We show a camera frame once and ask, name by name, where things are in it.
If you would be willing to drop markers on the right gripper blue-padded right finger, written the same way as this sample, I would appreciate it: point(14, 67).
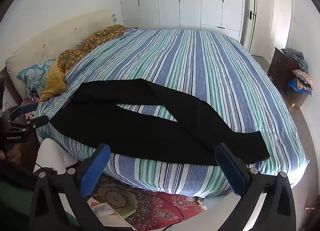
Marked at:
point(278, 209)

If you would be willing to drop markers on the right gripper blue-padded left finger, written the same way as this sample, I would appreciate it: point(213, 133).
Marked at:
point(58, 199)

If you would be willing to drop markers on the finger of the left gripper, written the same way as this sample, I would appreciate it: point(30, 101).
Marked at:
point(37, 122)
point(27, 109)

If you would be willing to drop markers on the black pants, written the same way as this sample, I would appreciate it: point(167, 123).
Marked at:
point(144, 120)

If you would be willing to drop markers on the teal damask pillow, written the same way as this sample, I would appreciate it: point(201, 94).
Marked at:
point(34, 77)

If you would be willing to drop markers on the mustard yellow pillow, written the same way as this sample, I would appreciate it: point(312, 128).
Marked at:
point(55, 82)

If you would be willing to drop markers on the papers and books on floor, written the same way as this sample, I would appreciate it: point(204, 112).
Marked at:
point(110, 219)

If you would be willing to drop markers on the cream upholstered headboard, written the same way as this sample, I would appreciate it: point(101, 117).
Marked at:
point(48, 44)

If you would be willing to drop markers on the orange floral green blanket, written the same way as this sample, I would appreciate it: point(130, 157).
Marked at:
point(69, 58)

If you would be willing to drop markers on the red patterned rug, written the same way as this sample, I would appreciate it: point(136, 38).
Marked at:
point(144, 209)

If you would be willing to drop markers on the pile of clothes on basket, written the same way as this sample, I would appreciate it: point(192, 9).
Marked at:
point(300, 85)

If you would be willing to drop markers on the dark wooden dresser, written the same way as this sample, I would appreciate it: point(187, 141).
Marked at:
point(280, 69)

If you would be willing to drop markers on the white built-in wardrobe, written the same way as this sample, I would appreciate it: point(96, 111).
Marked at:
point(221, 16)

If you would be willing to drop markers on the white door with black handle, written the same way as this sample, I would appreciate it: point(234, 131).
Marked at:
point(249, 22)

